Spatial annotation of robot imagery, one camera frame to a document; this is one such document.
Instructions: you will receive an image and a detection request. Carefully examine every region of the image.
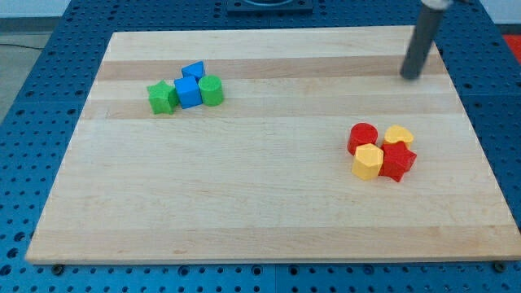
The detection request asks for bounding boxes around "blue cube block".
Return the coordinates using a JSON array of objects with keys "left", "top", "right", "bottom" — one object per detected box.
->
[{"left": 173, "top": 77, "right": 203, "bottom": 109}]

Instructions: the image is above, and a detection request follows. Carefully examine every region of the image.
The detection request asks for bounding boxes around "blue triangle block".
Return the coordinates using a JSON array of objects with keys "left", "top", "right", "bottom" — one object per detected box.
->
[{"left": 182, "top": 61, "right": 205, "bottom": 81}]

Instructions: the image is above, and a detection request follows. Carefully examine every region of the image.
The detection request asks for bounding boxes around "wooden board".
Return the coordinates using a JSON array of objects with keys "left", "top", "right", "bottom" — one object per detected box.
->
[{"left": 26, "top": 26, "right": 520, "bottom": 265}]

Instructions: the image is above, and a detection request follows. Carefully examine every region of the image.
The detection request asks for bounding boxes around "green cylinder block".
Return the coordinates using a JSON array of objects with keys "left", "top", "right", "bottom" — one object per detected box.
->
[{"left": 198, "top": 75, "right": 224, "bottom": 107}]

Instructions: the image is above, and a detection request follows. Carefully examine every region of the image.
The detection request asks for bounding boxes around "red cylinder block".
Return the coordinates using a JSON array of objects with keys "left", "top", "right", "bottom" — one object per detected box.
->
[{"left": 347, "top": 122, "right": 379, "bottom": 155}]

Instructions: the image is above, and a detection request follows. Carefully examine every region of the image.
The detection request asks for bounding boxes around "yellow hexagon block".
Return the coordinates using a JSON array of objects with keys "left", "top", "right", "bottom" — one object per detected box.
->
[{"left": 352, "top": 143, "right": 383, "bottom": 181}]

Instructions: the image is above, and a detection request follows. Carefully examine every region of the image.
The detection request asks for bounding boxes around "green star block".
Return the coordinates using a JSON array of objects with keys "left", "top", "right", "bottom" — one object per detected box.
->
[{"left": 147, "top": 81, "right": 178, "bottom": 115}]

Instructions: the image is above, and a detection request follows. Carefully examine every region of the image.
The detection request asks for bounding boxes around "yellow heart block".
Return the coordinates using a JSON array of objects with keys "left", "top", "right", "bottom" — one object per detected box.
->
[{"left": 383, "top": 125, "right": 414, "bottom": 149}]

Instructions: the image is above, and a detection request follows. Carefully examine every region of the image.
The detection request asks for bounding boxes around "red star block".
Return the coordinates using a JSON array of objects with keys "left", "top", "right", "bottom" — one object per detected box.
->
[{"left": 379, "top": 142, "right": 417, "bottom": 182}]

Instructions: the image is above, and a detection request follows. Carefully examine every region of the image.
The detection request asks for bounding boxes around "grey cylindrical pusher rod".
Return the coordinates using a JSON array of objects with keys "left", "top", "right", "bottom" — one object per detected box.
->
[{"left": 400, "top": 0, "right": 452, "bottom": 81}]

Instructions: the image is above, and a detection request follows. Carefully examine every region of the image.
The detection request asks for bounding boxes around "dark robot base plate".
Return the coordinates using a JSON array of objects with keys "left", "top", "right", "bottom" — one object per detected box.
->
[{"left": 225, "top": 0, "right": 314, "bottom": 15}]

